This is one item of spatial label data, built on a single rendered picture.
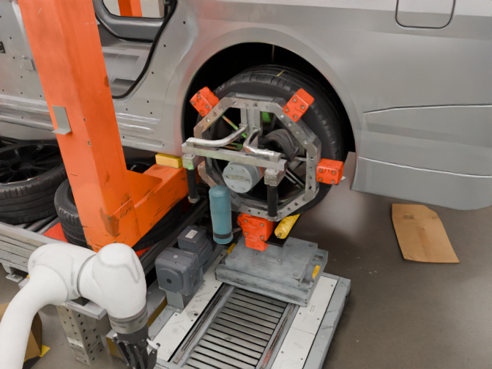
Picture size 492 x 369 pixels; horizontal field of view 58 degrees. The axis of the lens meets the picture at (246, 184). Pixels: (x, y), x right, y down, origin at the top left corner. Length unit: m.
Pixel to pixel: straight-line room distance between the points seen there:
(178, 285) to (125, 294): 1.08
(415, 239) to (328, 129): 1.31
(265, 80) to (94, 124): 0.66
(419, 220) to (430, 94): 1.53
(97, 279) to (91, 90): 0.82
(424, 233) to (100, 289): 2.27
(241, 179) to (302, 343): 0.82
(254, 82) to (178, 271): 0.89
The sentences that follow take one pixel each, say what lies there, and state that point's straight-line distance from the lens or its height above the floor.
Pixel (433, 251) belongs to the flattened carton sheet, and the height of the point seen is 0.01.
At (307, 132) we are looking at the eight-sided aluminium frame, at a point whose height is 1.00.
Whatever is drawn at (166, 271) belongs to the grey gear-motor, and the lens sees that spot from 2.05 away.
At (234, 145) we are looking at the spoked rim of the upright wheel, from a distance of 1.98.
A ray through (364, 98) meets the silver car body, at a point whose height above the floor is 1.14.
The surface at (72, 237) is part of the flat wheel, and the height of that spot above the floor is 0.36.
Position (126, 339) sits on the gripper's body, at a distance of 1.12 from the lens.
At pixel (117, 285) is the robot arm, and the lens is 0.99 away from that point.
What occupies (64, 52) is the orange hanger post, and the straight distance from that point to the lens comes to 1.57.
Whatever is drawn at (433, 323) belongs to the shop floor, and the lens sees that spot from 2.42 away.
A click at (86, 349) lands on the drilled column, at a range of 2.21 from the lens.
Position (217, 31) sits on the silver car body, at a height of 1.34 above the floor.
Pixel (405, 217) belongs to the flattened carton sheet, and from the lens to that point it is 3.06.
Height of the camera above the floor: 1.72
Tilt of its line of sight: 31 degrees down
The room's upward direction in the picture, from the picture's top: 3 degrees counter-clockwise
